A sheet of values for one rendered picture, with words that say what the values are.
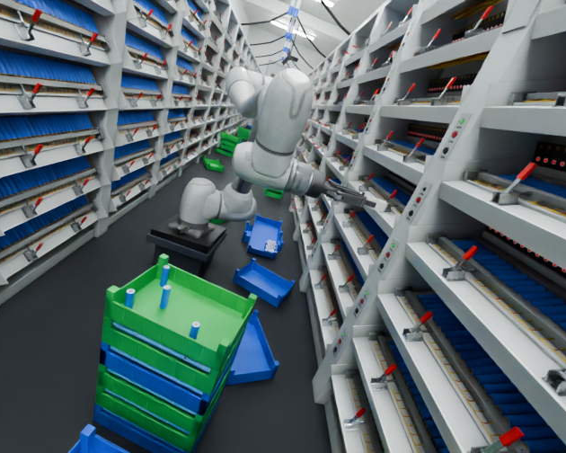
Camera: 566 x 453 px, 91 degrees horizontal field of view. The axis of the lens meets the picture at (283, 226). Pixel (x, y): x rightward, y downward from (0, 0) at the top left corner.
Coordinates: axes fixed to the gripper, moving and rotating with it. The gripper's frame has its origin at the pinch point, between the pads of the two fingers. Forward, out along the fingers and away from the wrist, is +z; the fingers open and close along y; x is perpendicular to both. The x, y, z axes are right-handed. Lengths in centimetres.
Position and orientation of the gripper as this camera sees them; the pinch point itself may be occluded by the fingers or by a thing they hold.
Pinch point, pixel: (374, 203)
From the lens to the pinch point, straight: 83.7
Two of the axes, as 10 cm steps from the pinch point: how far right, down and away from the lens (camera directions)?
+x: 3.2, -8.7, -3.8
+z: 9.5, 2.9, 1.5
